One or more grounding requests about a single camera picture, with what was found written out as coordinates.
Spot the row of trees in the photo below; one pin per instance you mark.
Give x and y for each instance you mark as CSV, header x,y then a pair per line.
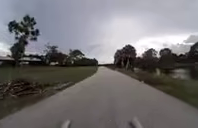
x,y
77,60
127,55

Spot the grey paved path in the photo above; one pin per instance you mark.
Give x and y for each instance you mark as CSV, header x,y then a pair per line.
x,y
103,100

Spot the mown grass field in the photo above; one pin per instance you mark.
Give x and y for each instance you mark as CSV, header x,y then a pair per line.
x,y
37,73

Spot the robot's own part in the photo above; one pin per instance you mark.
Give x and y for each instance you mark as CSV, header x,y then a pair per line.
x,y
66,124
137,123

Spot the low building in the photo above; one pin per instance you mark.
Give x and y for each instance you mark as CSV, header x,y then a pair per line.
x,y
30,59

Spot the pond water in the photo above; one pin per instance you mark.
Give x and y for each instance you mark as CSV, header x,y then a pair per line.
x,y
180,74

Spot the tall thin tree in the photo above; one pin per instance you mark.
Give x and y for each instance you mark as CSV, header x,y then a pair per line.
x,y
22,31

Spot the pile of cut branches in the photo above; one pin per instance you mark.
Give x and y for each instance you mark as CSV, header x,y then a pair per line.
x,y
17,88

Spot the rough grass verge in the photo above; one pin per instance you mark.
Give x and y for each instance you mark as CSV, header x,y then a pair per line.
x,y
187,91

